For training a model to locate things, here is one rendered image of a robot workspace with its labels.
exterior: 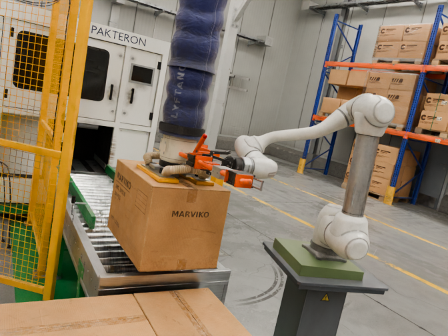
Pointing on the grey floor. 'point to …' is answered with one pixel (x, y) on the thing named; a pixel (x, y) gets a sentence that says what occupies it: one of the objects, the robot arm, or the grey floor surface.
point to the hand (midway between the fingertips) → (201, 161)
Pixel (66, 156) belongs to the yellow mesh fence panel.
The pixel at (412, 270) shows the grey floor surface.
